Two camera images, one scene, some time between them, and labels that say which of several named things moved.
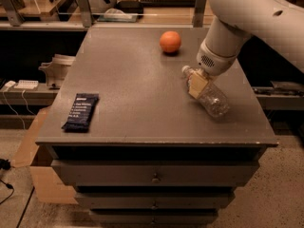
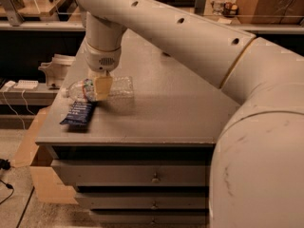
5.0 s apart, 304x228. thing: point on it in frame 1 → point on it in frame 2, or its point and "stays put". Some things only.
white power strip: [27, 84] stays put
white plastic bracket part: [57, 70] stays put
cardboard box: [48, 189] stays put
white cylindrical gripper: [213, 63] → [102, 61]
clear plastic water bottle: [212, 99] → [85, 89]
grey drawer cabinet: [125, 133] stays put
